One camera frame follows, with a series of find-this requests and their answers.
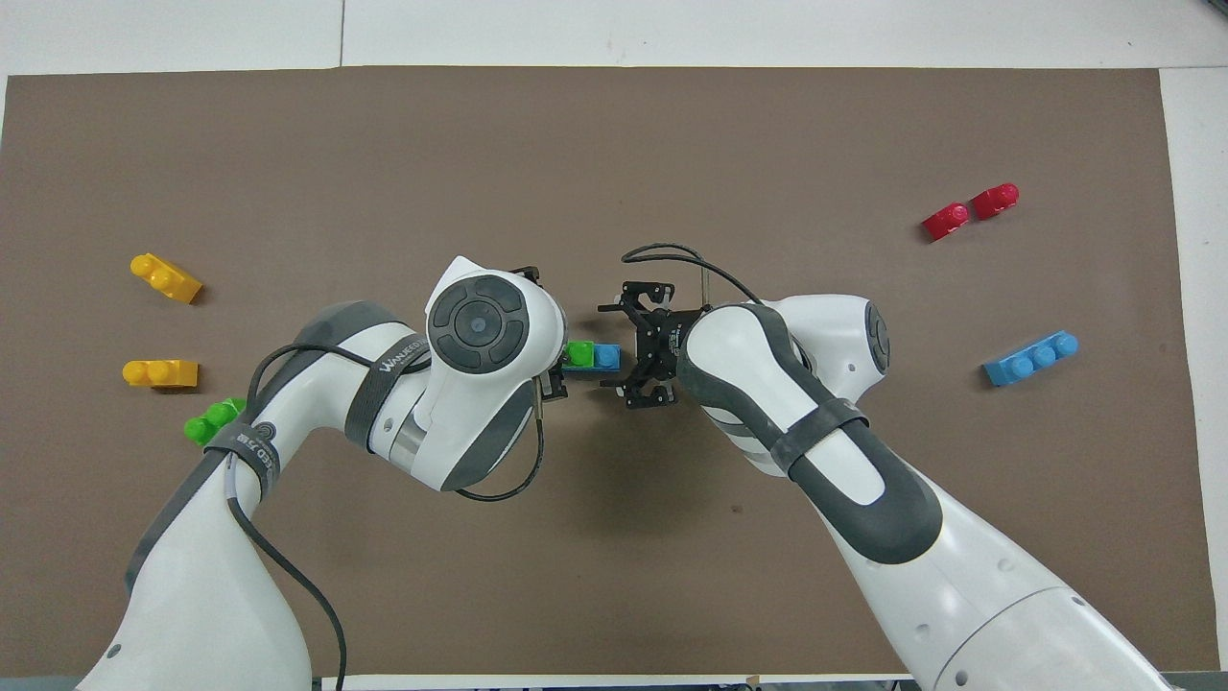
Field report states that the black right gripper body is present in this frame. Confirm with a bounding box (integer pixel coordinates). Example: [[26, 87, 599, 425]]
[[645, 307, 709, 382]]

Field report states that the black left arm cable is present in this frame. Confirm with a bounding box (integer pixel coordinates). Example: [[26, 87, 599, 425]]
[[225, 344, 545, 691]]

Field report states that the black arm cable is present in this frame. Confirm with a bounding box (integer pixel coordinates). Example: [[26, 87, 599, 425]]
[[225, 344, 545, 691], [622, 244, 765, 306]]

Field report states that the yellow two-stud block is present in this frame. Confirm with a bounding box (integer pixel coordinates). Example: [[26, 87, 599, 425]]
[[130, 252, 203, 305], [123, 359, 200, 390]]

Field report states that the brown table mat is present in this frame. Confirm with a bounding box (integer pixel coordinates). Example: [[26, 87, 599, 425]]
[[0, 65, 1220, 679]]

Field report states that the red one-stud block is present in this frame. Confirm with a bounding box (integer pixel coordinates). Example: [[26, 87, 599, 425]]
[[971, 182, 1020, 221], [923, 203, 970, 243]]

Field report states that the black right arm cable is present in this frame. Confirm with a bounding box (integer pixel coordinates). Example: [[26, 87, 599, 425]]
[[622, 244, 765, 306]]

